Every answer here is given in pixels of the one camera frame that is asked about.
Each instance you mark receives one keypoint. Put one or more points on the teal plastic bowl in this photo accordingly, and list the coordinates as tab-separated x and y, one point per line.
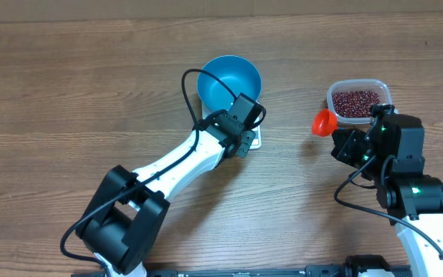
238	73

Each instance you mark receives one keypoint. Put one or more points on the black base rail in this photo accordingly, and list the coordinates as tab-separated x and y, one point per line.
354	265

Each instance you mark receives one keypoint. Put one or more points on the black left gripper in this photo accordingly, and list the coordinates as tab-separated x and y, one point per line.
250	138

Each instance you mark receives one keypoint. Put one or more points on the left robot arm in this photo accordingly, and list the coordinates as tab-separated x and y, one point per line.
123	219

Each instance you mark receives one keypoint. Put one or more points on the white digital kitchen scale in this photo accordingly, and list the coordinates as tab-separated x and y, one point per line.
256	143

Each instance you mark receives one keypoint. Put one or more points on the red adzuki beans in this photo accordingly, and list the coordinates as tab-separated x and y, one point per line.
354	104

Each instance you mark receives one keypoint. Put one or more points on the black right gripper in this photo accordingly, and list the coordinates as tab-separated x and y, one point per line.
348	143

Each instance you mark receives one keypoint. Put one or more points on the orange measuring scoop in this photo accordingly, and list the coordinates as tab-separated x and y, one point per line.
324	123

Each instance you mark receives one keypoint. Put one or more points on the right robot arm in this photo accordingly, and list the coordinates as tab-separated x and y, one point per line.
390	155

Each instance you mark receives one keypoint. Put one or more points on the clear plastic food container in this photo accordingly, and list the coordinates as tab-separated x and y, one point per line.
364	84

